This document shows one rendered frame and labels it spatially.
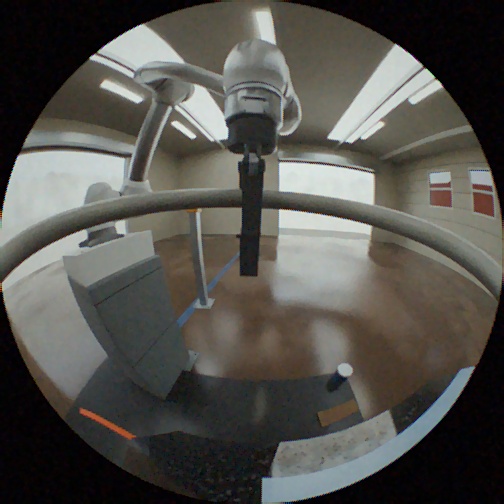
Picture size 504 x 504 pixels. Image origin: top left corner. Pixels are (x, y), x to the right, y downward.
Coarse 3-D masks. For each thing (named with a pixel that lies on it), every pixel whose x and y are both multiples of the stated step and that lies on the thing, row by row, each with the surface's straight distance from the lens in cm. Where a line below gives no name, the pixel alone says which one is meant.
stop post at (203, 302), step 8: (192, 216) 141; (192, 224) 141; (192, 232) 142; (200, 232) 146; (192, 240) 144; (200, 240) 146; (192, 248) 146; (200, 248) 146; (200, 256) 147; (200, 264) 148; (200, 272) 151; (200, 280) 155; (200, 288) 160; (200, 296) 166; (200, 304) 172; (208, 304) 171
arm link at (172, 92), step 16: (176, 80) 79; (160, 96) 78; (176, 96) 79; (160, 112) 78; (144, 128) 78; (160, 128) 79; (144, 144) 77; (144, 160) 78; (128, 176) 83; (144, 176) 80; (128, 192) 79; (144, 192) 80
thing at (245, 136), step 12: (240, 120) 22; (252, 120) 22; (264, 120) 22; (228, 132) 24; (240, 132) 22; (252, 132) 21; (264, 132) 22; (276, 132) 24; (228, 144) 23; (240, 144) 22; (252, 144) 21; (264, 144) 22; (276, 144) 23
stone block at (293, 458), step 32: (448, 384) 34; (384, 416) 28; (416, 416) 27; (128, 448) 46; (160, 448) 35; (192, 448) 31; (224, 448) 27; (256, 448) 24; (288, 448) 22; (320, 448) 22; (352, 448) 22; (160, 480) 27; (192, 480) 22; (224, 480) 20; (256, 480) 18
